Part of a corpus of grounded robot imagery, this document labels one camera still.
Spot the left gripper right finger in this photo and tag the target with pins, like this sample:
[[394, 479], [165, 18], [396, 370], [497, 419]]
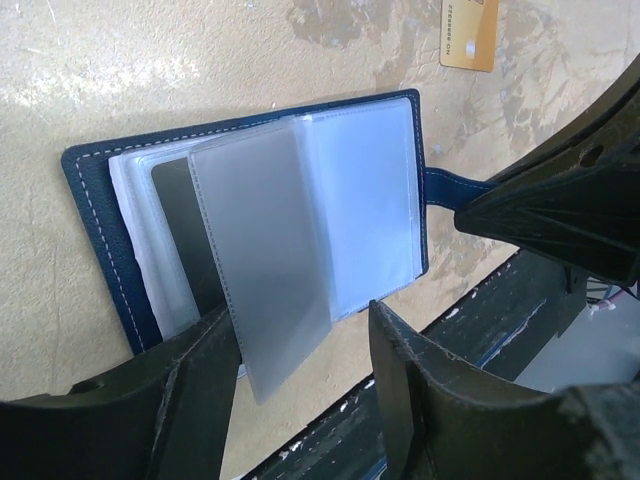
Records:
[[443, 418]]

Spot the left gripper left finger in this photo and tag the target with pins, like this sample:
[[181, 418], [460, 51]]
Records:
[[164, 414]]

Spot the orange credit card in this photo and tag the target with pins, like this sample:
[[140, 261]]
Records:
[[468, 34]]

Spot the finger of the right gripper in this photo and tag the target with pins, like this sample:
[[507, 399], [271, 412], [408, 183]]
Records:
[[585, 218], [583, 126]]

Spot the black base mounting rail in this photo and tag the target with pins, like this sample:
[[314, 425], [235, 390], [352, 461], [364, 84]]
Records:
[[498, 327]]

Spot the navy blue card holder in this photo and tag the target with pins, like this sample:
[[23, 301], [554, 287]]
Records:
[[311, 213]]

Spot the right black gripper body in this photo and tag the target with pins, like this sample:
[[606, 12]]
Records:
[[592, 295]]

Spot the black credit card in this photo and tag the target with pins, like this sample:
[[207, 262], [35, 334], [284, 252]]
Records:
[[176, 193]]

